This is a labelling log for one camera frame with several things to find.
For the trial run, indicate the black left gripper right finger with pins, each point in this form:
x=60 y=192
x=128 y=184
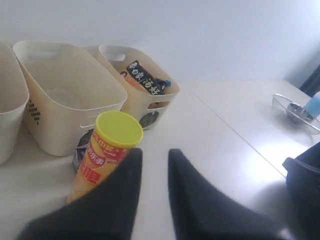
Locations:
x=201 y=212

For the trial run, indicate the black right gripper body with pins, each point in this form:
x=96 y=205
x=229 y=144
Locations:
x=303 y=184

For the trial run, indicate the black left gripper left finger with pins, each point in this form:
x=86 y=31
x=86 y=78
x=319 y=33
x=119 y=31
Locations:
x=107 y=212

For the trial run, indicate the yellow chip canister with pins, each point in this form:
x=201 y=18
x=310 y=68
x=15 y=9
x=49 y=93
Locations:
x=114 y=134

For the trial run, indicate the blue noodle packet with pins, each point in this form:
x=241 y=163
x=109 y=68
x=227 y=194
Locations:
x=167 y=83

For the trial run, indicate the orange noodle packet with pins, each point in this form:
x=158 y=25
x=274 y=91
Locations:
x=139 y=78

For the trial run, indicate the blue bottle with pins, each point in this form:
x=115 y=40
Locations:
x=312 y=107

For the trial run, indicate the right cream plastic bin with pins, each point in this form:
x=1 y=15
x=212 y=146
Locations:
x=147 y=109

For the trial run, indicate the cream plastic bin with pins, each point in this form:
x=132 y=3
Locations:
x=147 y=109
x=68 y=89
x=14 y=95

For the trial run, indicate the middle cream plastic bin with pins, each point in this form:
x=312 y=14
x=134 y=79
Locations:
x=68 y=89

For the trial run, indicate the left cream plastic bin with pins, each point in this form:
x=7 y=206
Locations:
x=14 y=95

